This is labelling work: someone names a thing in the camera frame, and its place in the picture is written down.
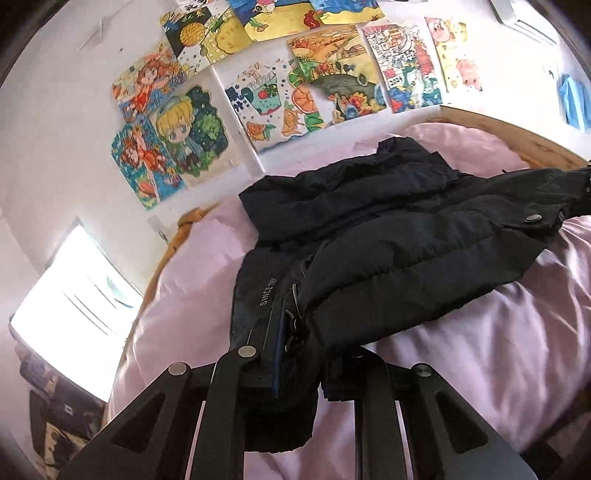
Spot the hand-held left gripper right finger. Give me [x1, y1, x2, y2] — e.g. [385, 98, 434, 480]
[322, 347, 540, 480]

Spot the wooden bed frame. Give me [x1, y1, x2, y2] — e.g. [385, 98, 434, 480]
[113, 105, 589, 402]

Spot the fish seabed drawing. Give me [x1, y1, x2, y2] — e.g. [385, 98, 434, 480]
[230, 0, 321, 43]

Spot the cup and oranges drawing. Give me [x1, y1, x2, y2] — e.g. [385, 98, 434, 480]
[224, 59, 325, 154]

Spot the white air conditioner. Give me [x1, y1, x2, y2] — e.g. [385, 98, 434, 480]
[489, 0, 560, 45]

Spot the tower city drawing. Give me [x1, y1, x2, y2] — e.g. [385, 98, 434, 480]
[361, 20, 443, 114]

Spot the orange-haired girl drawing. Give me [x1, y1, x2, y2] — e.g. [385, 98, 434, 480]
[112, 41, 186, 121]

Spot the swimming girl blue drawing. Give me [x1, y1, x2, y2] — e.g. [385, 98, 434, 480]
[111, 114, 186, 212]

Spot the dinosaur landscape drawing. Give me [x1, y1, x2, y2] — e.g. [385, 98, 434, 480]
[286, 24, 387, 126]

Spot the black padded jacket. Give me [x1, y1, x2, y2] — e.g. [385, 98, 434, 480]
[228, 136, 591, 454]

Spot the pink blanket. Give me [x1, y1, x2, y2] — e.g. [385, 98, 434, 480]
[108, 122, 591, 480]

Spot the blond character drawing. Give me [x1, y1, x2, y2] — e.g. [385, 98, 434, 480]
[147, 84, 232, 186]

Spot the blue cloth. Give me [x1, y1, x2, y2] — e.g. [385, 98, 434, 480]
[558, 73, 591, 131]

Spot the yellow planet space drawing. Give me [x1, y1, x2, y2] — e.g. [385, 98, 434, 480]
[161, 0, 254, 78]

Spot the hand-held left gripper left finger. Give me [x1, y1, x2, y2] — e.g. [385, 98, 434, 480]
[60, 300, 284, 480]

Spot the bears and chicks drawing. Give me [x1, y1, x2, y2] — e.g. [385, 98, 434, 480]
[424, 17, 484, 93]

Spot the bright window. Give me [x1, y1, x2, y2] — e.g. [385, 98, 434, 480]
[9, 218, 145, 403]

